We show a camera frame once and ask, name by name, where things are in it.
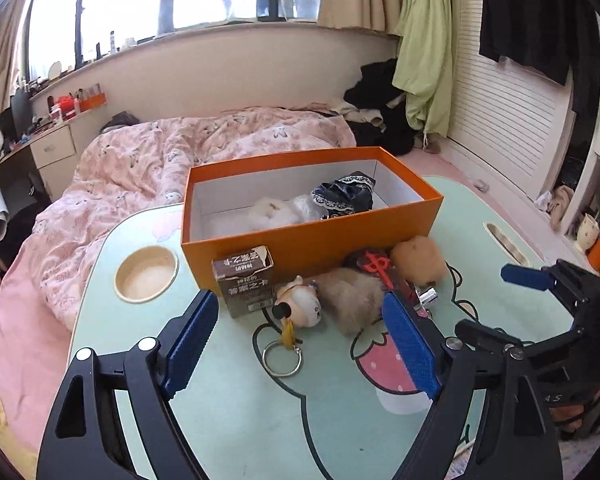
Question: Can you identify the pile of black clothes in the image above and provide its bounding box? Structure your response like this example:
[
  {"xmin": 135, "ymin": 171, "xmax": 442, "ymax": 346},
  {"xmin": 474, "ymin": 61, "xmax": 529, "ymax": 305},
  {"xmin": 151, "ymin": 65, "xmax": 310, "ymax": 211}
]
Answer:
[{"xmin": 344, "ymin": 57, "xmax": 416, "ymax": 156}]

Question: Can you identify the black hanging garment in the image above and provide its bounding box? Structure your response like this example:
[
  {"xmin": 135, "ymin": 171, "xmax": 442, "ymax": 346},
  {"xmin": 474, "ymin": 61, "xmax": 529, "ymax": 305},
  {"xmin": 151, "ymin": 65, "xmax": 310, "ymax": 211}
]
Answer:
[{"xmin": 479, "ymin": 0, "xmax": 588, "ymax": 86}]

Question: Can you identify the black monitor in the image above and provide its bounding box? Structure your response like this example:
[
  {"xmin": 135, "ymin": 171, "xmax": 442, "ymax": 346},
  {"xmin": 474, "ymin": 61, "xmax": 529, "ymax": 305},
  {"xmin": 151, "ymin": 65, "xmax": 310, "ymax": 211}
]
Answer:
[{"xmin": 10, "ymin": 87, "xmax": 33, "ymax": 133}]

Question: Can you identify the dark grey cloth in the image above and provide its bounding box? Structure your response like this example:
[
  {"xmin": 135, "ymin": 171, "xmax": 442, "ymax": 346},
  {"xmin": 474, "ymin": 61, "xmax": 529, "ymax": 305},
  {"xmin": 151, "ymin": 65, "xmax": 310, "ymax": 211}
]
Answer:
[{"xmin": 102, "ymin": 112, "xmax": 141, "ymax": 133}]

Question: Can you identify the brown plush ball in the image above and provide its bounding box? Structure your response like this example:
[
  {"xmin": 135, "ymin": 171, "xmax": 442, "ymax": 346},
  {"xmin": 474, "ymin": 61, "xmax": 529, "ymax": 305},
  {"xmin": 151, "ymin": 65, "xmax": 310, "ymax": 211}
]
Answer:
[{"xmin": 391, "ymin": 235, "xmax": 450, "ymax": 286}]

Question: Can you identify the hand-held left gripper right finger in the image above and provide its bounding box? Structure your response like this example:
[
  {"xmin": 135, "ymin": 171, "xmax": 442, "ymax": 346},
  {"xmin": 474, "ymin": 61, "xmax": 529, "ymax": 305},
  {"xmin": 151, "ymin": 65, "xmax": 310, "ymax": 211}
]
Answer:
[{"xmin": 381, "ymin": 291, "xmax": 563, "ymax": 480}]

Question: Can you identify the green cartoon desktop table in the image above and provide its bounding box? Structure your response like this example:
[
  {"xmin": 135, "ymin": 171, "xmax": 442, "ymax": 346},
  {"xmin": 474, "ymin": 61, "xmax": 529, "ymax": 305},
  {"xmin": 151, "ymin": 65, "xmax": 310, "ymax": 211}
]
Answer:
[{"xmin": 67, "ymin": 175, "xmax": 600, "ymax": 480}]

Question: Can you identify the pink floral quilt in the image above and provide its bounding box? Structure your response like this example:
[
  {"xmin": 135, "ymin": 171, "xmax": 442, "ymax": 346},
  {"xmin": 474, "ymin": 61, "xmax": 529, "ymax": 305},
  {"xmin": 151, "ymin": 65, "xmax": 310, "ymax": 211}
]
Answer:
[{"xmin": 17, "ymin": 106, "xmax": 357, "ymax": 331}]

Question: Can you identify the green hanging cloth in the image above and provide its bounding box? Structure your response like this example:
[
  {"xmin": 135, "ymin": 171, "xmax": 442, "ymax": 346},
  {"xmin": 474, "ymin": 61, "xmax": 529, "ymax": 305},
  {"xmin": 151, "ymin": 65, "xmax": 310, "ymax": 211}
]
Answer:
[{"xmin": 392, "ymin": 0, "xmax": 453, "ymax": 136}]

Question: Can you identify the pink bed sheet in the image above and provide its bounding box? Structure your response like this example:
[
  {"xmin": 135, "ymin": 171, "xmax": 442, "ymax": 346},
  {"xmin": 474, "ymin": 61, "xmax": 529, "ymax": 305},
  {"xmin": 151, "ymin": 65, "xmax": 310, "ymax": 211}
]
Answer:
[{"xmin": 0, "ymin": 240, "xmax": 81, "ymax": 441}]

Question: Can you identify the beige fur pompom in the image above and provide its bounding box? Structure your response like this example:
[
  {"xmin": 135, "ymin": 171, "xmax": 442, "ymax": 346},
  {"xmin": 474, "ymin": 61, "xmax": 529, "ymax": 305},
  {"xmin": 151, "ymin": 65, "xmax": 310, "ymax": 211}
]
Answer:
[{"xmin": 314, "ymin": 267, "xmax": 388, "ymax": 337}]

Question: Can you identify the yellow cloth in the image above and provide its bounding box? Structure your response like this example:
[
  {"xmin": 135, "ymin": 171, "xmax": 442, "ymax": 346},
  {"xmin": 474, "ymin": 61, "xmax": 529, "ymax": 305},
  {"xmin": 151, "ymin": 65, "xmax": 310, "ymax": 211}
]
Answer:
[{"xmin": 0, "ymin": 395, "xmax": 38, "ymax": 480}]

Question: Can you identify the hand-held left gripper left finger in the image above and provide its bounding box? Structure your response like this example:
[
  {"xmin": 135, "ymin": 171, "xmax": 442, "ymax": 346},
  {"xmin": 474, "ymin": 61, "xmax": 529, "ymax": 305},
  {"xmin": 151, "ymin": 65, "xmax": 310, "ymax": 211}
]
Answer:
[{"xmin": 39, "ymin": 288, "xmax": 220, "ymax": 480}]

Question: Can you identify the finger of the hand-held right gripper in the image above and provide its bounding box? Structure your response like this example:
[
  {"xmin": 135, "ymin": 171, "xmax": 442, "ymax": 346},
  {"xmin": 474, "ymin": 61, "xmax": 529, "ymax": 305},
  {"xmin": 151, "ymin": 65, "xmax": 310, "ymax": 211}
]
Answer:
[
  {"xmin": 500, "ymin": 259, "xmax": 600, "ymax": 332},
  {"xmin": 454, "ymin": 318, "xmax": 583, "ymax": 366}
]

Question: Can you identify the dark plush with red character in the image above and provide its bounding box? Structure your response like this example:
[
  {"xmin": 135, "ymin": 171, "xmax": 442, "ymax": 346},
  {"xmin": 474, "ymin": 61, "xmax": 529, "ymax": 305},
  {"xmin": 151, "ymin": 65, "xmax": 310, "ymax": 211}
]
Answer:
[{"xmin": 342, "ymin": 247, "xmax": 416, "ymax": 293}]

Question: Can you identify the pig figurine keychain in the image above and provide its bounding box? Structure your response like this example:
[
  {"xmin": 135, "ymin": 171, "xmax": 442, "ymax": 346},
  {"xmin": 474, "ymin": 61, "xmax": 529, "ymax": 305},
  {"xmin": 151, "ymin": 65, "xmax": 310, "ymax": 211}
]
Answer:
[{"xmin": 261, "ymin": 275, "xmax": 325, "ymax": 377}]

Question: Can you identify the orange tray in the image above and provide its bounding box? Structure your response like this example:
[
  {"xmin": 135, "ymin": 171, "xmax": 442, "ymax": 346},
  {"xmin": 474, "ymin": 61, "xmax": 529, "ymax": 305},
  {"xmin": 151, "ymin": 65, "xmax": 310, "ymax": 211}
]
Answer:
[{"xmin": 78, "ymin": 92, "xmax": 106, "ymax": 113}]

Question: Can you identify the white fluffy plush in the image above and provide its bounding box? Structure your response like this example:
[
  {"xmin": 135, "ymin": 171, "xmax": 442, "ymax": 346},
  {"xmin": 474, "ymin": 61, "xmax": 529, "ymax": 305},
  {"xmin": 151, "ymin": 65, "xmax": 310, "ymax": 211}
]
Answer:
[{"xmin": 250, "ymin": 195, "xmax": 326, "ymax": 231}]

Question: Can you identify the black lace cloth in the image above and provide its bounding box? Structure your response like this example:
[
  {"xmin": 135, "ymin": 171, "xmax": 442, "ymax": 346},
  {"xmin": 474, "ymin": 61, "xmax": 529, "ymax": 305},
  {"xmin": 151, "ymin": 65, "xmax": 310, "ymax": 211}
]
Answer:
[{"xmin": 310, "ymin": 171, "xmax": 378, "ymax": 221}]

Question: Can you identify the silver metal clasp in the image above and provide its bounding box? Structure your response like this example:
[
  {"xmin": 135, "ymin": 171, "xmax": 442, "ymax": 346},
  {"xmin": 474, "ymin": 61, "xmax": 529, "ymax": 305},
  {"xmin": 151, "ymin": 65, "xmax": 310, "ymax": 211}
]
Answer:
[{"xmin": 414, "ymin": 285, "xmax": 438, "ymax": 318}]

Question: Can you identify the cream drawer cabinet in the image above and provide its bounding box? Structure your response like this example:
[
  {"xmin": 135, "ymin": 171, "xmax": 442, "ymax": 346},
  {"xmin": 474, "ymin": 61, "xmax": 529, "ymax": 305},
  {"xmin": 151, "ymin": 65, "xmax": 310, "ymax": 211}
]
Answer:
[{"xmin": 30, "ymin": 122, "xmax": 78, "ymax": 201}]

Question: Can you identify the beige side curtain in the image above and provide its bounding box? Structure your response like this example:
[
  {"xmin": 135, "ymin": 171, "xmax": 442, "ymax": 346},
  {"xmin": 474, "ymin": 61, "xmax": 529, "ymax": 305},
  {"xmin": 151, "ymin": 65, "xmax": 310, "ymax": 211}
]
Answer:
[{"xmin": 0, "ymin": 0, "xmax": 31, "ymax": 116}]

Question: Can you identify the beige plush slipper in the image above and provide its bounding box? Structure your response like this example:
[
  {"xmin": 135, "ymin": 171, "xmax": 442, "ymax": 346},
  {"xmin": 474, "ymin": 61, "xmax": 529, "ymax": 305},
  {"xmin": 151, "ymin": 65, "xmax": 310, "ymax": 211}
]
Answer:
[{"xmin": 550, "ymin": 185, "xmax": 576, "ymax": 231}]

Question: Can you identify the white louvered cabinet door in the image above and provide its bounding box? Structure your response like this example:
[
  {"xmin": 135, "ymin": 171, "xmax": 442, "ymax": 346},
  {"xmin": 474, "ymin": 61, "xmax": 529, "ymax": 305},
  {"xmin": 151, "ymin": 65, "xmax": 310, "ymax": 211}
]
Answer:
[{"xmin": 445, "ymin": 35, "xmax": 581, "ymax": 201}]

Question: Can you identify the brown milk carton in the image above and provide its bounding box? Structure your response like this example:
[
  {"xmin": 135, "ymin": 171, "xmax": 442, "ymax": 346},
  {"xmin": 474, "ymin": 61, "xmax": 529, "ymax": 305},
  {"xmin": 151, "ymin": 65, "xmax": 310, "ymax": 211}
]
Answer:
[{"xmin": 211, "ymin": 245, "xmax": 276, "ymax": 319}]

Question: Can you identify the orange cardboard box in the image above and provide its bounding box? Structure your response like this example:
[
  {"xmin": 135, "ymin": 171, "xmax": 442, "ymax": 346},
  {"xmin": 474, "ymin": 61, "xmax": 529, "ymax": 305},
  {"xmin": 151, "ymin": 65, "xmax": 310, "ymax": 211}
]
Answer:
[{"xmin": 181, "ymin": 146, "xmax": 444, "ymax": 291}]

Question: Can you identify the white patterned mug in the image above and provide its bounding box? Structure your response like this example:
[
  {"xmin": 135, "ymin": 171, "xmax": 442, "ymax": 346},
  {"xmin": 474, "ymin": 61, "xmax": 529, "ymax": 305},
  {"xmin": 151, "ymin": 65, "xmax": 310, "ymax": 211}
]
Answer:
[{"xmin": 577, "ymin": 212, "xmax": 600, "ymax": 251}]

